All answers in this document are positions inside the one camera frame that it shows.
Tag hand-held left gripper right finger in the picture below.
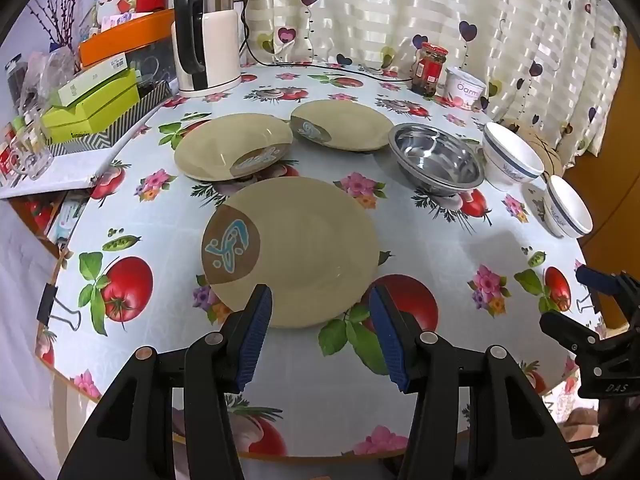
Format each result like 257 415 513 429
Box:
369 284 581 480

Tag white pink yogurt tub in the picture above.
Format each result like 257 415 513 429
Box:
444 66 487 112

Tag cream electric kettle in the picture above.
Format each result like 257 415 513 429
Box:
171 0 243 98

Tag light blue packet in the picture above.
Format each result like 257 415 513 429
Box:
47 199 87 247

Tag white shelf board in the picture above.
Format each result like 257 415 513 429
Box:
0 150 121 201

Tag slim pale green box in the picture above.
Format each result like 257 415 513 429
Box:
56 64 137 107

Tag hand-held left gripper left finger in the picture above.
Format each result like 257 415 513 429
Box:
57 284 274 480

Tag white bowl blue stripe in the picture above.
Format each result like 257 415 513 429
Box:
542 175 594 239
481 121 546 192

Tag beige plate blue motif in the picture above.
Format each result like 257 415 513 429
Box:
201 176 379 330
173 114 294 182
290 100 396 153

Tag fruit print tablecloth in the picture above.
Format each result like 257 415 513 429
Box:
35 62 608 461

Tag black white chevron box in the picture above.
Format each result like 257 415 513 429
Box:
47 80 173 157

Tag tan cloth bundle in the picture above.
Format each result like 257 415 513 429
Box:
500 120 566 181

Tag red plastic item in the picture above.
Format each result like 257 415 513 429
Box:
22 199 53 233

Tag glass jar red label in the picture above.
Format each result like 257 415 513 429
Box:
411 42 449 98

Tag wooden cabinet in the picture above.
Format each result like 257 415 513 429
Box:
565 35 640 281

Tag cream heart print curtain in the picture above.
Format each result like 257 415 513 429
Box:
240 0 631 171

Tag orange box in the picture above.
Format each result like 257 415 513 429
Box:
79 8 176 68

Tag black power cable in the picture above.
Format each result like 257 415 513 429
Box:
240 10 416 83

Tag clear glass mug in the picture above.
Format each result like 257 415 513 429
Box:
7 142 53 181

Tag clear plastic bag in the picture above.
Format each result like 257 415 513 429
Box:
20 47 78 116

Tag black binder clip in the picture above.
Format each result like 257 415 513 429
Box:
36 284 82 332

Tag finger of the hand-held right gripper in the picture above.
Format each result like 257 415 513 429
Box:
539 310 608 361
575 265 640 307

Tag lime green box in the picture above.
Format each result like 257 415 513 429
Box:
41 80 141 145

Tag purple decorative branches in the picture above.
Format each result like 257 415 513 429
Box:
27 0 81 51

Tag white purple card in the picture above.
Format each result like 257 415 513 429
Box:
100 12 142 32

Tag stainless steel bowl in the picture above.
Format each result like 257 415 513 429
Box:
388 122 486 197

